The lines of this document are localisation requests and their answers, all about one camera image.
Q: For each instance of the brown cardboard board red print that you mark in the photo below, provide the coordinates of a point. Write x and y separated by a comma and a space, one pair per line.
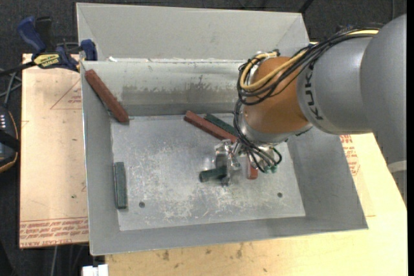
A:
51, 145

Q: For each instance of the dark green block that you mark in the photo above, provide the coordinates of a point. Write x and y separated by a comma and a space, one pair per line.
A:
120, 185
210, 175
223, 124

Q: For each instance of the grey metal bin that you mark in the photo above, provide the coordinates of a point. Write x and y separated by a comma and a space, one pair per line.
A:
168, 171

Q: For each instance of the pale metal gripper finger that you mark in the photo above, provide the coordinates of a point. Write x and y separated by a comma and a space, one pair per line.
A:
232, 173
221, 159

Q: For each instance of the red-brown flat block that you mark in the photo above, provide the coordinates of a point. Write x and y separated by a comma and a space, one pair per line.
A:
106, 95
207, 126
252, 171

